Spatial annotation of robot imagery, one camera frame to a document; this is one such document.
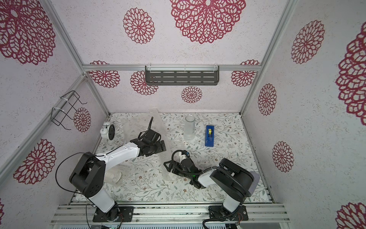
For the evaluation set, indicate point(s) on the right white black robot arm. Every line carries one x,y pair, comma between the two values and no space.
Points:
237,182

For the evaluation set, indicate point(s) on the grey oval sponge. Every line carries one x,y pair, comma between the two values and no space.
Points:
255,182

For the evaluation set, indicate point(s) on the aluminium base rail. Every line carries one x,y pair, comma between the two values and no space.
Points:
172,213

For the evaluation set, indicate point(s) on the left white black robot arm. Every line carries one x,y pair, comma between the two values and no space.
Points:
88,175

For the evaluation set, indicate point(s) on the grey slotted wall shelf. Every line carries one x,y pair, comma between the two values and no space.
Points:
182,76

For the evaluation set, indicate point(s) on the black wire wall basket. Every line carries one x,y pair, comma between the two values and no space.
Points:
61,112

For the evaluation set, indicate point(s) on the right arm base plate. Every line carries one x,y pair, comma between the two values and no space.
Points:
227,215

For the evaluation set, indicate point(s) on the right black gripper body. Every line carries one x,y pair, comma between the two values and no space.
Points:
173,166

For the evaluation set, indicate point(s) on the blue tape dispenser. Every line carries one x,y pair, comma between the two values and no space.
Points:
209,136

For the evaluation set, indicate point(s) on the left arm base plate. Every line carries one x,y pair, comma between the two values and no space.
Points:
116,214

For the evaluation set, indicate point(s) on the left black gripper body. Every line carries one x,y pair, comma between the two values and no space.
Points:
157,148

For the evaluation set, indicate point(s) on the back clear glass vase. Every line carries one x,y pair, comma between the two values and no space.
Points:
189,129

